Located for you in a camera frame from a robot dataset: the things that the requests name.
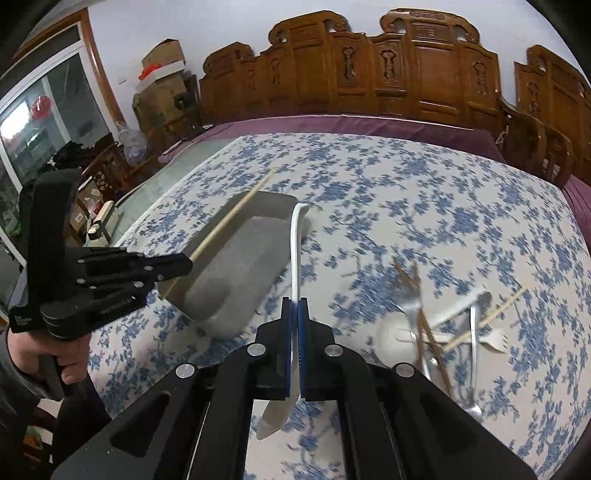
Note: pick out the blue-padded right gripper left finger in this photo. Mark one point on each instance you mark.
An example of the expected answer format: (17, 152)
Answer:
(194, 423)

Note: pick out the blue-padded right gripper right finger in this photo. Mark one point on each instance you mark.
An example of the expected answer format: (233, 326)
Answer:
(396, 424)

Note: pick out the metal teaspoon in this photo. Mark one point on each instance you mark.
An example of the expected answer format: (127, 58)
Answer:
(472, 407)

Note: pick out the white plastic knife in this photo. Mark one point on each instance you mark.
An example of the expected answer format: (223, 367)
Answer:
(277, 413)

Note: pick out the dark brown wooden chopstick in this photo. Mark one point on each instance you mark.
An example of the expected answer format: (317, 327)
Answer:
(432, 349)

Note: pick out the white plastic fork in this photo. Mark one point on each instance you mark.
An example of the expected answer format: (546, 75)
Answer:
(495, 339)

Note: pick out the light bamboo chopstick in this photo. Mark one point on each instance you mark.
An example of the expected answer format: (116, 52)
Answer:
(231, 214)
(488, 320)

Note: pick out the metal fork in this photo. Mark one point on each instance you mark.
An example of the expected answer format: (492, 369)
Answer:
(408, 299)

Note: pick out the grey metal rectangular tray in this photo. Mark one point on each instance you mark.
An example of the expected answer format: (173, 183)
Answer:
(235, 272)

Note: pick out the wooden block with black band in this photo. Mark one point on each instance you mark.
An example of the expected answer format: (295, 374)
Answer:
(101, 230)

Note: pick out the wooden chair at left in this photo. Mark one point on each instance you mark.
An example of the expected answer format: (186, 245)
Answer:
(111, 173)

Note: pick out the blue floral tablecloth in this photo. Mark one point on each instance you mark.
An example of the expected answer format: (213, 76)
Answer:
(381, 204)

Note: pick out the glass sliding door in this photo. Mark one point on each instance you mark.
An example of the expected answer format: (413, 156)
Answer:
(51, 94)

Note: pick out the stacked cardboard boxes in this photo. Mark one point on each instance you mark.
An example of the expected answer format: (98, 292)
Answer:
(165, 91)

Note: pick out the purple armchair cushion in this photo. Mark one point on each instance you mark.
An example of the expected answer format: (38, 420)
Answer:
(578, 197)

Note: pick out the carved wooden armchair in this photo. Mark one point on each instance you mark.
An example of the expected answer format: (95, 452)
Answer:
(556, 93)

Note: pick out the long carved wooden sofa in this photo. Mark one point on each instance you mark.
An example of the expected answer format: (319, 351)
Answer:
(425, 65)

